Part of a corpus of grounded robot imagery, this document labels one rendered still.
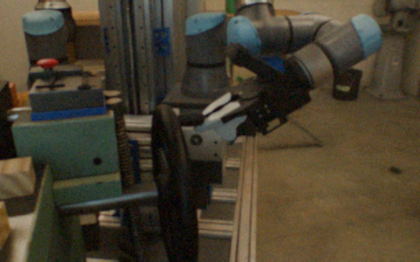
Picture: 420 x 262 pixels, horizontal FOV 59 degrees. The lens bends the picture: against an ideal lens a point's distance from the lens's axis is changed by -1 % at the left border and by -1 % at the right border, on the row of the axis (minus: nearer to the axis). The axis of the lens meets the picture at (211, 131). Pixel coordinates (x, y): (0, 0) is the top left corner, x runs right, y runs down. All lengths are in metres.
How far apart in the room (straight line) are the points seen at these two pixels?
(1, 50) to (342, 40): 3.68
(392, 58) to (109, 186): 3.82
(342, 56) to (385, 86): 3.55
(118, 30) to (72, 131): 0.72
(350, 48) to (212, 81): 0.49
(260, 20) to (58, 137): 0.41
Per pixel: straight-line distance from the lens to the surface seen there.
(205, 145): 0.99
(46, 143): 0.56
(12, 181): 0.50
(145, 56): 1.21
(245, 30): 0.70
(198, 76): 1.08
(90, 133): 0.55
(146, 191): 0.62
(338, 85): 3.97
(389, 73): 4.21
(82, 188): 0.57
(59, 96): 0.55
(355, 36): 0.70
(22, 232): 0.44
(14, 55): 4.08
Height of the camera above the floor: 1.14
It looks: 22 degrees down
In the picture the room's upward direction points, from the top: straight up
